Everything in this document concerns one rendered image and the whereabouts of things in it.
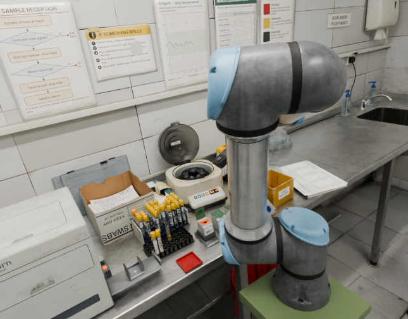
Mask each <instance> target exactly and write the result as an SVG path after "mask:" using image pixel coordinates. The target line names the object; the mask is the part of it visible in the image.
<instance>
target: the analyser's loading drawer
mask: <svg viewBox="0 0 408 319"><path fill-rule="evenodd" d="M123 266H124V270H123V271H122V272H120V273H117V274H116V275H113V276H112V277H109V278H107V279H106V280H107V283H108V286H109V290H110V292H111V295H114V294H116V293H117V292H120V291H121V290H123V289H125V288H127V287H128V286H130V285H132V284H134V283H136V282H138V281H139V280H141V279H143V278H145V277H146V276H148V275H150V274H152V273H154V272H156V271H158V270H159V269H161V270H162V271H163V264H162V261H161V259H160V258H159V257H158V255H157V254H156V253H155V252H154V251H153V250H152V256H150V257H148V258H146V259H144V260H142V261H141V260H140V258H139V257H138V256H137V262H135V263H133V264H131V265H129V266H127V267H126V266H125V264H124V263H123ZM135 270H136V271H137V272H136V273H135V272H134V271H135Z"/></svg>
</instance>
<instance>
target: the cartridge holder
mask: <svg viewBox="0 0 408 319"><path fill-rule="evenodd" d="M195 236H196V237H197V238H198V239H199V240H200V241H201V242H202V243H203V244H204V245H205V246H206V247H209V246H211V245H213V244H215V243H217V242H219V238H218V237H217V236H216V232H215V231H214V232H212V233H210V234H208V235H206V236H204V235H203V234H202V233H201V232H199V231H198V229H197V232H195Z"/></svg>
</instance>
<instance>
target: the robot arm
mask: <svg viewBox="0 0 408 319"><path fill-rule="evenodd" d="M346 86H347V71H346V67H345V65H344V63H343V61H342V59H341V58H340V57H339V56H338V54H337V53H336V52H334V51H333V50H331V49H330V48H328V47H326V46H325V45H323V44H320V43H317V42H312V41H293V42H282V43H275V44H261V45H253V46H239V45H238V46H235V47H230V48H225V49H218V50H216V51H215V52H214V53H213V54H212V55H211V57H210V60H209V75H208V87H207V118H208V119H210V120H216V127H217V129H218V130H219V131H220V132H221V133H222V134H224V135H225V144H226V149H225V150H224V151H222V152H221V153H220V154H219V155H218V156H217V157H216V158H215V159H214V160H213V162H214V164H215V165H216V166H218V167H220V168H224V167H225V166H226V165H227V173H228V192H229V202H230V210H229V211H228V213H227V214H226V216H225V218H224V219H221V220H220V223H219V237H220V242H221V250H222V253H223V257H224V259H225V261H226V262H227V263H229V264H234V265H258V264H277V267H276V269H275V271H274V273H273V278H272V286H273V291H274V293H275V295H276V296H277V298H278V299H279V300H280V301H281V302H282V303H284V304H286V305H287V306H289V307H291V308H293V309H295V310H299V311H316V310H319V309H321V308H323V307H324V306H325V305H326V304H327V303H328V301H329V300H330V293H331V285H330V281H329V280H328V276H327V273H326V257H327V250H328V243H329V241H330V238H329V227H328V224H327V222H326V220H325V219H324V218H323V217H322V216H321V215H319V214H317V213H315V212H313V211H312V210H309V209H306V208H300V207H290V208H286V209H285V210H283V211H282V212H281V213H280V215H279V217H271V215H270V214H269V212H268V211H267V196H268V167H269V138H270V134H271V133H272V132H274V131H275V130H276V129H277V128H278V127H285V126H290V127H293V126H295V125H302V124H303V122H304V120H305V115H307V114H308V113H317V112H320V111H324V110H326V109H328V108H329V107H331V106H333V105H334V104H335V103H337V102H338V100H339V99H340V98H341V97H342V95H343V94H344V91H345V89H346Z"/></svg>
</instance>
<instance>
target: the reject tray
mask: <svg viewBox="0 0 408 319"><path fill-rule="evenodd" d="M176 263H177V264H178V265H179V266H180V268H181V269H182V270H183V271H184V272H185V273H188V272H189V271H191V270H193V269H194V268H196V267H198V266H199V265H201V264H203V261H202V260H201V259H200V258H199V257H198V256H197V255H196V254H195V253H194V252H193V251H191V252H189V253H188V254H186V255H184V256H182V257H181V258H178V259H177V260H176Z"/></svg>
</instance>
